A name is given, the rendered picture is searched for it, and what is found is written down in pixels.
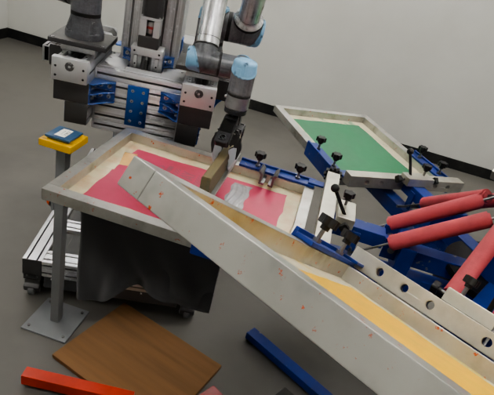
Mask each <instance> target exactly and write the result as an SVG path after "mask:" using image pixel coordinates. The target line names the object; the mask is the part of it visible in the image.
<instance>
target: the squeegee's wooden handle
mask: <svg viewBox="0 0 494 395"><path fill-rule="evenodd" d="M232 147H233V146H232ZM230 148H231V147H230V145H229V146H228V148H223V149H222V151H221V152H220V153H219V155H218V156H217V157H216V159H215V160H214V162H213V163H212V164H211V165H210V166H209V168H208V169H207V171H206V172H205V174H204V175H203V176H202V178H201V183H200V187H199V188H201V189H203V190H205V191H207V192H209V193H211V192H212V190H213V189H214V187H215V186H216V185H217V183H218V182H219V180H220V178H221V177H222V175H223V174H224V173H225V171H226V170H227V165H228V159H229V154H228V151H229V149H230Z"/></svg>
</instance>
